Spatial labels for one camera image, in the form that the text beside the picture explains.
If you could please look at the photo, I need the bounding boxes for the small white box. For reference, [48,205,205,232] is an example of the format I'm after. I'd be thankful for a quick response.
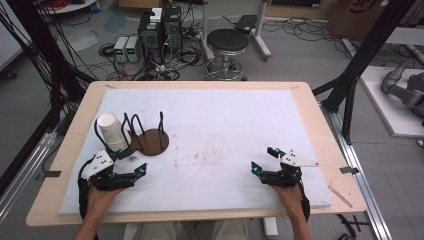
[149,7,163,24]

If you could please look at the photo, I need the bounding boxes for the wooden table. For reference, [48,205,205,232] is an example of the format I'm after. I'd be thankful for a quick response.
[25,80,368,228]

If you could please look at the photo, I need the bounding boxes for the person's left hand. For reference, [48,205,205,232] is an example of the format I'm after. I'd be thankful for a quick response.
[87,184,126,219]

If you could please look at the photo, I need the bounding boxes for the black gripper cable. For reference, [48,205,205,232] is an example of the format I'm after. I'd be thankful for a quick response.
[77,156,98,221]
[298,181,312,223]

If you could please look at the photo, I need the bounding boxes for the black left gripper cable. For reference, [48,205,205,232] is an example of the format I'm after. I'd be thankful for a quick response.
[77,156,98,221]

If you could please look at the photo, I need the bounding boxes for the black round stool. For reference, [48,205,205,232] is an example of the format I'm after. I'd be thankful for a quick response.
[204,28,250,82]

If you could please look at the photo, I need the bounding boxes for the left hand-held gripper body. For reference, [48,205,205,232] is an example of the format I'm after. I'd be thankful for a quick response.
[79,149,138,192]

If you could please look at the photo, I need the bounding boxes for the thin wooden stick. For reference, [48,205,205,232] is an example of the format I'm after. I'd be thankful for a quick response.
[328,185,354,209]

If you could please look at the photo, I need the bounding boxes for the black flat device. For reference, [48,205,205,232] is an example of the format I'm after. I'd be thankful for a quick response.
[234,14,259,35]

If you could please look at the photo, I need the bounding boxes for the loose black floor cables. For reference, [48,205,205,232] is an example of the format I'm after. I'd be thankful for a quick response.
[263,18,351,51]

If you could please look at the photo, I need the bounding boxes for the tangle of floor cables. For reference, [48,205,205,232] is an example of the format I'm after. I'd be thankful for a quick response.
[98,43,205,82]

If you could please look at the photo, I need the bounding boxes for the brown cup holder black posts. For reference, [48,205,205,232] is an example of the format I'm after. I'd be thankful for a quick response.
[93,111,170,158]

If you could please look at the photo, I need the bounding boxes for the black frame post with cables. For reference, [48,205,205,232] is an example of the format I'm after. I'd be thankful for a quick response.
[0,0,98,198]

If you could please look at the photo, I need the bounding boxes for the white table mat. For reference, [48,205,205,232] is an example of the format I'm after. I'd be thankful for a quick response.
[58,88,334,216]

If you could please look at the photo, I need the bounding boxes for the grey power supply unit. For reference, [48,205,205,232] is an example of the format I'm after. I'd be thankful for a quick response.
[113,35,129,63]
[125,35,143,63]

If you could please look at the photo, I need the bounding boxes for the white metal stand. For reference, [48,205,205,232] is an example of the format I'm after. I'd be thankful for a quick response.
[199,0,273,63]

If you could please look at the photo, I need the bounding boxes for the black computer tower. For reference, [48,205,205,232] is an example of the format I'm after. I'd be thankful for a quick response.
[138,9,165,64]
[162,5,184,51]

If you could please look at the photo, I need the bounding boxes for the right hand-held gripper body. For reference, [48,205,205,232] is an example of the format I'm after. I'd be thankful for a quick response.
[259,149,320,188]

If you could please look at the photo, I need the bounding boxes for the person's right hand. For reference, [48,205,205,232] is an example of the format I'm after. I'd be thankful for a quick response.
[270,183,306,218]

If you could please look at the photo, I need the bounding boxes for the white floor board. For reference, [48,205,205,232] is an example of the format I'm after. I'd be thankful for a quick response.
[359,65,424,138]

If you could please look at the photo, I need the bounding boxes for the aluminium rail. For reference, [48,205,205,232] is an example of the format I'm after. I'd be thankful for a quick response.
[0,131,58,223]
[321,103,394,240]

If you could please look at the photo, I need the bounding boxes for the person's legs in light pants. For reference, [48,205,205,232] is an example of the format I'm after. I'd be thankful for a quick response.
[134,218,264,240]

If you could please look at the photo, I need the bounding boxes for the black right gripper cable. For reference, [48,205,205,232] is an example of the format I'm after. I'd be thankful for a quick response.
[298,181,312,223]

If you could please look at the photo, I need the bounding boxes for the cardboard box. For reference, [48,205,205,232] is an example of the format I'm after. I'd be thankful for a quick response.
[326,0,424,42]

